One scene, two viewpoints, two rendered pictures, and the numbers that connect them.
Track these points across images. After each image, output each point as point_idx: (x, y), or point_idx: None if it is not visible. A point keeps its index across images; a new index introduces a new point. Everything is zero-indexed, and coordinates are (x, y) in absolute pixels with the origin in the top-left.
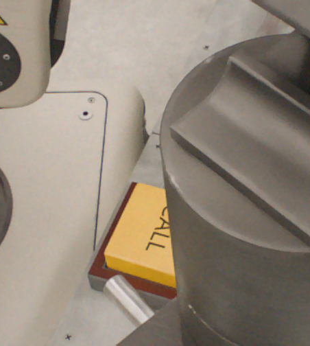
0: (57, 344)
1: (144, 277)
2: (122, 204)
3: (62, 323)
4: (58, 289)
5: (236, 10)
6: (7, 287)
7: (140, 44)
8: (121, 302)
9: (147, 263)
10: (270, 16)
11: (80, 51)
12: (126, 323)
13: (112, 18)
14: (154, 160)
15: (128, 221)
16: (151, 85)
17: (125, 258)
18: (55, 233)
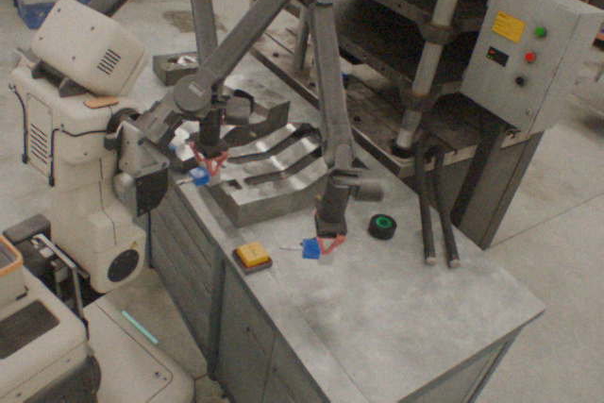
0: (252, 288)
1: (257, 263)
2: (236, 255)
3: (248, 284)
4: (139, 362)
5: (201, 207)
6: (119, 376)
7: None
8: (285, 246)
9: (258, 258)
10: (235, 197)
11: None
12: (260, 276)
13: None
14: (226, 246)
15: (245, 254)
16: None
17: (253, 260)
18: (116, 347)
